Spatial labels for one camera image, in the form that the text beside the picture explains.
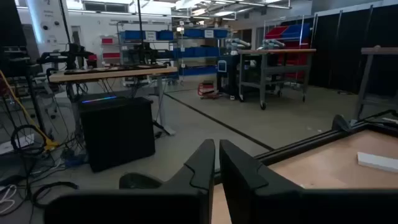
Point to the dark blue machine cabinet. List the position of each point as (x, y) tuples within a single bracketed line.
[(230, 77)]

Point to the black equipment rack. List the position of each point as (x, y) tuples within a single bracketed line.
[(18, 62)]

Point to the wooden top workbench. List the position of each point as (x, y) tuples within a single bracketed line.
[(276, 51)]

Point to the black computer tower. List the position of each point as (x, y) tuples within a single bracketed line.
[(116, 133)]

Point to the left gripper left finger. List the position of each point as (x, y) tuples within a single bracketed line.
[(192, 199)]

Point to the white power strip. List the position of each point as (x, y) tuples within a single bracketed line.
[(15, 143)]

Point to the blue bin shelf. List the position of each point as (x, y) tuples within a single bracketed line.
[(199, 51)]

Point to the flat white raceway cover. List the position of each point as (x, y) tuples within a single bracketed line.
[(377, 161)]

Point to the red and blue bin rack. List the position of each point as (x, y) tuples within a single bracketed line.
[(286, 32)]

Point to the black table frame rail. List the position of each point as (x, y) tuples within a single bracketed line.
[(311, 141)]

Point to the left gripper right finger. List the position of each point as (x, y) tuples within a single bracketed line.
[(248, 199)]

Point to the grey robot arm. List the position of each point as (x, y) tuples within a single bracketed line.
[(272, 44), (237, 43)]

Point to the small red floor stand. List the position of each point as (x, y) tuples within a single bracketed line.
[(206, 90)]

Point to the wooden desk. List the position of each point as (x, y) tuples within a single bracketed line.
[(112, 74)]

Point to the wooden table with grey legs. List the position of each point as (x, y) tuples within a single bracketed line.
[(377, 50)]

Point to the small black robot arm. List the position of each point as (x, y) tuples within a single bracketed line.
[(146, 54), (70, 54)]

